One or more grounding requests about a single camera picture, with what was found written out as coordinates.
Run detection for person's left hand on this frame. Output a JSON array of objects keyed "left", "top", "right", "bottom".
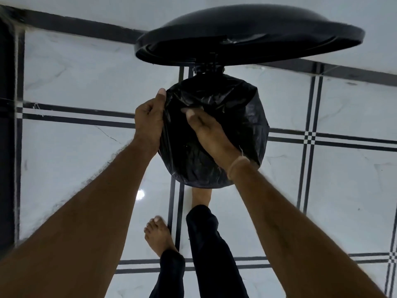
[{"left": 135, "top": 88, "right": 167, "bottom": 153}]

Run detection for person's right hand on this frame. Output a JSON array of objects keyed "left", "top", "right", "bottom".
[{"left": 181, "top": 108, "right": 249, "bottom": 172}]

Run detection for black plastic garbage bag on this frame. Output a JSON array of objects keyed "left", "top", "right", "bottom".
[{"left": 158, "top": 73, "right": 270, "bottom": 188}]

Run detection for person's left forearm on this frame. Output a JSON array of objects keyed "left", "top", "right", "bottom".
[{"left": 0, "top": 142, "right": 159, "bottom": 298}]

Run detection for person's right forearm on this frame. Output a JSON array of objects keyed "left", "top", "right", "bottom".
[{"left": 228, "top": 158, "right": 388, "bottom": 298}]

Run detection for beige thread wristband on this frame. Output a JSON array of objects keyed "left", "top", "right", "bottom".
[{"left": 226, "top": 148, "right": 252, "bottom": 180}]

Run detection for person's right foot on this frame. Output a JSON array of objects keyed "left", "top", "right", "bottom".
[{"left": 191, "top": 185, "right": 214, "bottom": 212}]

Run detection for person's foot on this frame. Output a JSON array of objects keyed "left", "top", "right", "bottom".
[
  {"left": 144, "top": 215, "right": 179, "bottom": 258},
  {"left": 191, "top": 185, "right": 214, "bottom": 212}
]

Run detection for black trash bin lid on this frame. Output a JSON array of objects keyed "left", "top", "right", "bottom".
[{"left": 134, "top": 4, "right": 366, "bottom": 78}]

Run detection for person's left foot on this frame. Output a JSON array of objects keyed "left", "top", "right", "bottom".
[{"left": 144, "top": 215, "right": 179, "bottom": 258}]

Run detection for black trousers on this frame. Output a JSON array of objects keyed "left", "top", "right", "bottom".
[{"left": 149, "top": 204, "right": 249, "bottom": 298}]

